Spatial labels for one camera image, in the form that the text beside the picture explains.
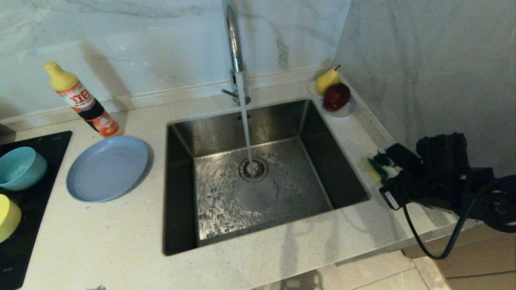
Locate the green and yellow sponge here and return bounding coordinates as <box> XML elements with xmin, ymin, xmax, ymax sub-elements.
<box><xmin>365</xmin><ymin>157</ymin><xmax>389</xmax><ymax>183</ymax></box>

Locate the grey-blue plate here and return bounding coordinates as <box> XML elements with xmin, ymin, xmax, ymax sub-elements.
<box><xmin>66</xmin><ymin>135</ymin><xmax>149</xmax><ymax>203</ymax></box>

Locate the orange dish soap bottle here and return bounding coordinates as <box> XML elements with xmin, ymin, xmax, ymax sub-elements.
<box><xmin>44</xmin><ymin>62</ymin><xmax>123</xmax><ymax>137</ymax></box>

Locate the teal bowl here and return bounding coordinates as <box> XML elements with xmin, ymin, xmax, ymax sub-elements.
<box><xmin>0</xmin><ymin>147</ymin><xmax>48</xmax><ymax>191</ymax></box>

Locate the yellow bowl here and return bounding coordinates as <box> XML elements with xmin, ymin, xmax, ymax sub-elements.
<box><xmin>0</xmin><ymin>195</ymin><xmax>22</xmax><ymax>243</ymax></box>

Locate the stainless steel sink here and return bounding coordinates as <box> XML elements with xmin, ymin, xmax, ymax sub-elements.
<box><xmin>163</xmin><ymin>99</ymin><xmax>371</xmax><ymax>256</ymax></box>

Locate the metal sink drain strainer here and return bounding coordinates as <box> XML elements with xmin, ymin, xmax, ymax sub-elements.
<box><xmin>238</xmin><ymin>157</ymin><xmax>268</xmax><ymax>182</ymax></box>

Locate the black right wrist motor cylinder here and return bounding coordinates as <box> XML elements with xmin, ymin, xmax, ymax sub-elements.
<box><xmin>416</xmin><ymin>133</ymin><xmax>470</xmax><ymax>173</ymax></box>

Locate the small white dish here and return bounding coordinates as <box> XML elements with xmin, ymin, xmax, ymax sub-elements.
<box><xmin>307</xmin><ymin>80</ymin><xmax>353</xmax><ymax>120</ymax></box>

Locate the wooden cabinet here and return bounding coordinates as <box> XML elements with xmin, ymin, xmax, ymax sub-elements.
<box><xmin>402</xmin><ymin>224</ymin><xmax>516</xmax><ymax>290</ymax></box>

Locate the red apple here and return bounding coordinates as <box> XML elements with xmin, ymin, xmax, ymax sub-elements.
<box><xmin>323</xmin><ymin>83</ymin><xmax>351</xmax><ymax>112</ymax></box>

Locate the yellow pear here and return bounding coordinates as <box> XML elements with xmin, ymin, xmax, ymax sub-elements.
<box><xmin>315</xmin><ymin>65</ymin><xmax>341</xmax><ymax>96</ymax></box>

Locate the chrome kitchen faucet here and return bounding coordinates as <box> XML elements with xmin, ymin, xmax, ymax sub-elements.
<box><xmin>220</xmin><ymin>0</ymin><xmax>251</xmax><ymax>106</ymax></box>

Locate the black induction cooktop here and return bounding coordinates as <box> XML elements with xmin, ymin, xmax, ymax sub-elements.
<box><xmin>0</xmin><ymin>131</ymin><xmax>73</xmax><ymax>290</ymax></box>

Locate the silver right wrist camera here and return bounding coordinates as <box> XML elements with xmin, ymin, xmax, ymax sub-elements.
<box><xmin>373</xmin><ymin>141</ymin><xmax>422</xmax><ymax>176</ymax></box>

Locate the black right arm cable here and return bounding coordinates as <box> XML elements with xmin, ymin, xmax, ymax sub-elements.
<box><xmin>402</xmin><ymin>175</ymin><xmax>516</xmax><ymax>260</ymax></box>

